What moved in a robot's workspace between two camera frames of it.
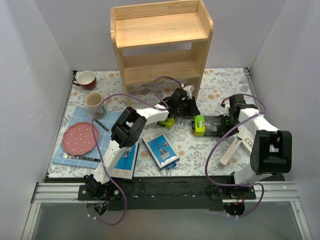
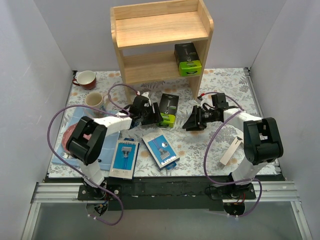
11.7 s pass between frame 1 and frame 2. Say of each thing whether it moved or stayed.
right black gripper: moved
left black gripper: moved
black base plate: stayed
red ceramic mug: stayed
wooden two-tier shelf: stayed
